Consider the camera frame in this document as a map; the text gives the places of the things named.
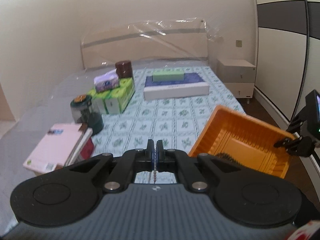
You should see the white box blue top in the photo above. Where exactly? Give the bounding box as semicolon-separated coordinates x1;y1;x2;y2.
143;72;210;101

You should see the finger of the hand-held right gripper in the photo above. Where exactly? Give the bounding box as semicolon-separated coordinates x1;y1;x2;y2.
286;105;309;133
273;135;302;156

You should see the long dark bead necklace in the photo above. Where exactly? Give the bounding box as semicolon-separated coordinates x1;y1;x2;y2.
216;152;245;161

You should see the plastic covered mattress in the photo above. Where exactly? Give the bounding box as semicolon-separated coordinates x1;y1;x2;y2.
0;64;120;180

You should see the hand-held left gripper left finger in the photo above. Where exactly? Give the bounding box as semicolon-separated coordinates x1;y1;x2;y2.
67;139;155;193

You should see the red white patterned clothing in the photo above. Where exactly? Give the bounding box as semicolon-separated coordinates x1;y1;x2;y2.
286;219;320;240

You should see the bundle of green tissue packs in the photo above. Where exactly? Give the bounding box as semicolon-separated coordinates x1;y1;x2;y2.
89;76;136;115

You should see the brown canister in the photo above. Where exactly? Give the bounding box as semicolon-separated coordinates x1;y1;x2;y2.
115;60;133;79

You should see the orange ribbed plastic tray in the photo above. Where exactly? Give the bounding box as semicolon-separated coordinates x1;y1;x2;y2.
187;105;297;180

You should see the light green box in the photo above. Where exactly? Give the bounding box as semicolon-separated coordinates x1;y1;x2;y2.
152;70;186;83

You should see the dark green lantern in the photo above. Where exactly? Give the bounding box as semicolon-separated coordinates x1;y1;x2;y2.
70;94;104;136

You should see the white nightstand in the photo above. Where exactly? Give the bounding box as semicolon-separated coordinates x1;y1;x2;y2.
216;59;256;99

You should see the white grey wardrobe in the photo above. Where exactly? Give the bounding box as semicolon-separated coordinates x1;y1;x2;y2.
254;0;320;130

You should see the thick book set red spine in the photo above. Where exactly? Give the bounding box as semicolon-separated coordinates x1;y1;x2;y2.
32;127;95;174

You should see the purple tissue pack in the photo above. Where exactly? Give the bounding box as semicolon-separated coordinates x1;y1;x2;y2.
93;70;119;93

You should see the beige plastic-wrapped headboard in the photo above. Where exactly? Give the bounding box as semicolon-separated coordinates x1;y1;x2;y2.
79;17;209;70

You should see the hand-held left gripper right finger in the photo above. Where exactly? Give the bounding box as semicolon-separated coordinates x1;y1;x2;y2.
156;140;248;193

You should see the pale cover book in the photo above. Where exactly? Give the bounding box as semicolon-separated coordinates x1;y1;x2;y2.
22;122;87;168

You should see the pale pearl bead strand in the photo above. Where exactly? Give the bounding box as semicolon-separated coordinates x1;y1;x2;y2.
153;146;159;182

